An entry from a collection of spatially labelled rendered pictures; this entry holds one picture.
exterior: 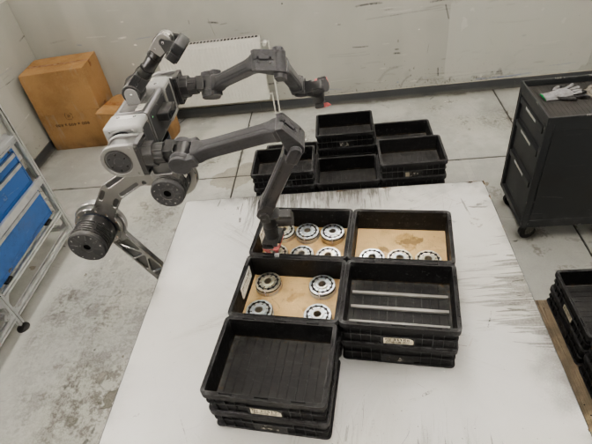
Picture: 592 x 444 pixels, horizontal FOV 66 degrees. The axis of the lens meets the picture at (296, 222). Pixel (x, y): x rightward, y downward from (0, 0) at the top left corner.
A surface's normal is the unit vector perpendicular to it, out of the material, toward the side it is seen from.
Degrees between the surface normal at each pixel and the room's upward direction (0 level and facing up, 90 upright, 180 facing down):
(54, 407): 0
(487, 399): 0
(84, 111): 88
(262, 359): 0
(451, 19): 90
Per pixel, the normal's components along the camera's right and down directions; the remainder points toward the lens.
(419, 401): -0.13, -0.75
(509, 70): -0.05, 0.66
